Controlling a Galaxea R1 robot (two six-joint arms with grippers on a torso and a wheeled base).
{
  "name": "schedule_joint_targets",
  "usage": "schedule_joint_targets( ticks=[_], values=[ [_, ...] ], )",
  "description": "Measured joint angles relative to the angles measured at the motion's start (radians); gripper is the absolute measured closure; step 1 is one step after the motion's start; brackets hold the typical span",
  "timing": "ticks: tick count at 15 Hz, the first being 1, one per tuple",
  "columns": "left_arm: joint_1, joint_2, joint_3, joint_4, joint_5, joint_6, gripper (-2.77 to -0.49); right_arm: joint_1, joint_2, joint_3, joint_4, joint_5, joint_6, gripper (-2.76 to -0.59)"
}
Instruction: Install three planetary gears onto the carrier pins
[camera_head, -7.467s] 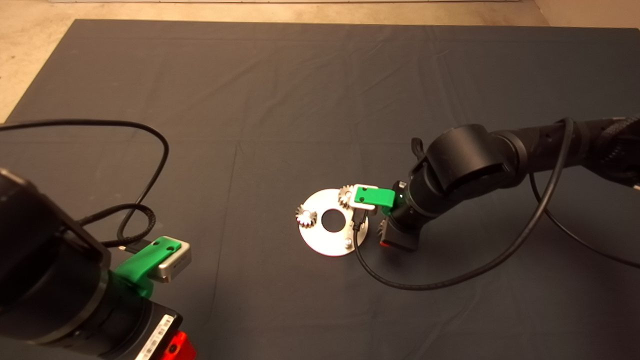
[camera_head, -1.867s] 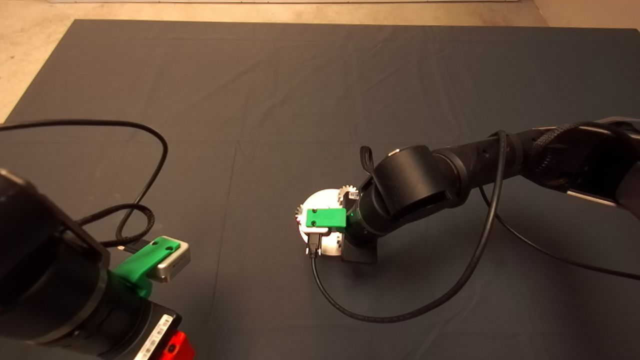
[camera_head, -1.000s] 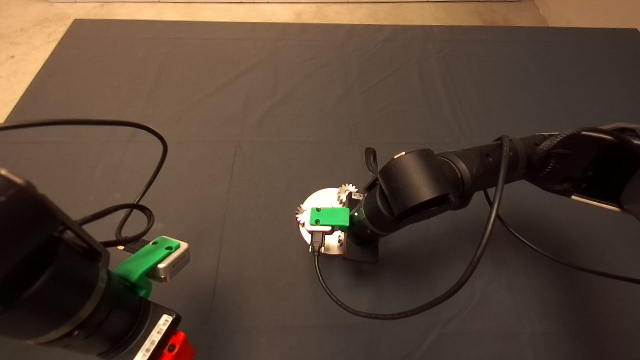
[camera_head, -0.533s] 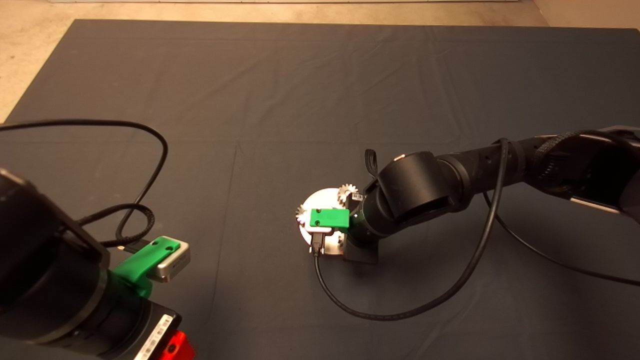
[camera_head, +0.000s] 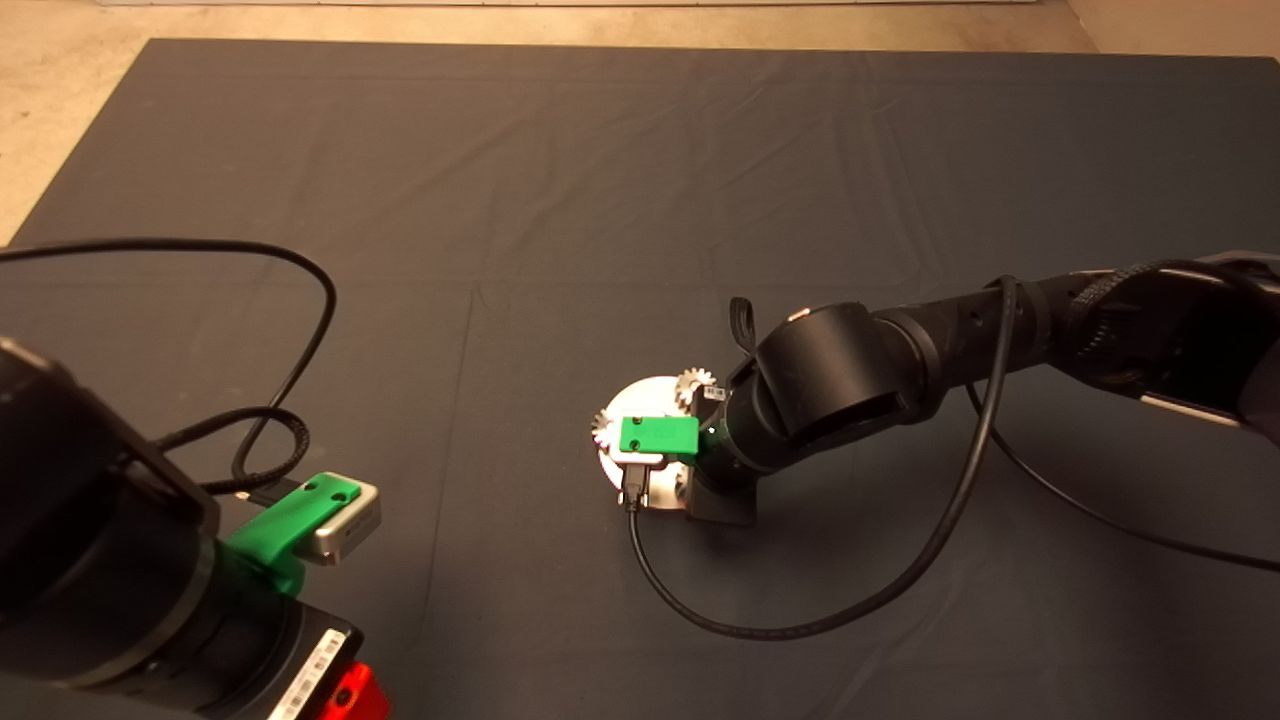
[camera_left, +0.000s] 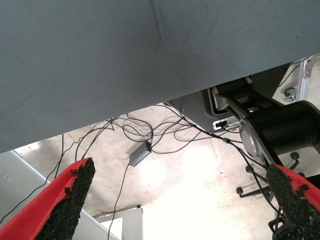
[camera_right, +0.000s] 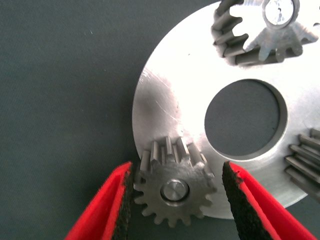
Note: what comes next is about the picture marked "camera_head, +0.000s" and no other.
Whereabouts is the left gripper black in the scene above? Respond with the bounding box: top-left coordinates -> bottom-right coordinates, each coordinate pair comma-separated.
190,590 -> 393,720

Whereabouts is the round metal carrier plate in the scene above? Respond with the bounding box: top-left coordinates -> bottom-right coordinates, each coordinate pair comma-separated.
597,376 -> 703,514

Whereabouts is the short black cable loop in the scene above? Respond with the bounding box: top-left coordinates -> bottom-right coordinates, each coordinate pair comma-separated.
729,296 -> 760,358

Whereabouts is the black braided cable sleeve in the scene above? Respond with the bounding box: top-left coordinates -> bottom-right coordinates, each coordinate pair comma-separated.
155,406 -> 312,497
1072,258 -> 1280,316

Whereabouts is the bright green camera mount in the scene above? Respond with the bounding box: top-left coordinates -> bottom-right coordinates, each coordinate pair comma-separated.
228,475 -> 363,598
619,415 -> 701,457

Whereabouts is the dark grey table cloth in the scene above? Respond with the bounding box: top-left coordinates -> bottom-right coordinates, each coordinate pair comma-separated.
0,40 -> 1280,720

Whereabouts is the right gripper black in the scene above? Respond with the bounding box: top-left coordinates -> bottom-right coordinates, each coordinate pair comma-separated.
685,385 -> 759,527

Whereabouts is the smooth black camera cable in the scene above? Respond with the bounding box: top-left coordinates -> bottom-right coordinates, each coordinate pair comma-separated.
624,275 -> 1280,641
0,238 -> 338,486

